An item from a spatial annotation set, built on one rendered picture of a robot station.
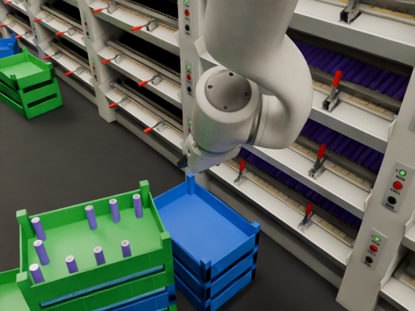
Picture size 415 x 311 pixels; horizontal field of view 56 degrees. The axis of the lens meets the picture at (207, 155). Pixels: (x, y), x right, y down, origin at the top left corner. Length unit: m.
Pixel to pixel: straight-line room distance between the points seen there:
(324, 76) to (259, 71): 0.57
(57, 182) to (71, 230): 0.70
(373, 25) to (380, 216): 0.42
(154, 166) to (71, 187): 0.34
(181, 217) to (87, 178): 0.58
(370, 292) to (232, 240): 0.38
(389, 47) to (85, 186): 1.20
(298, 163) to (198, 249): 0.36
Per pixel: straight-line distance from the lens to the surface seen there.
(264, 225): 1.37
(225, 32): 0.40
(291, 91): 0.46
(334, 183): 1.05
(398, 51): 0.83
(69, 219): 1.01
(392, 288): 1.14
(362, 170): 1.04
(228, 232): 1.16
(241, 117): 0.50
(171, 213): 1.21
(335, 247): 1.17
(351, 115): 0.94
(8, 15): 3.12
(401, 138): 0.87
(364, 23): 0.86
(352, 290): 1.20
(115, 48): 1.76
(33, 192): 1.67
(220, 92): 0.50
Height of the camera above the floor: 1.02
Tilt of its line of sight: 37 degrees down
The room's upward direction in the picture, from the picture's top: straight up
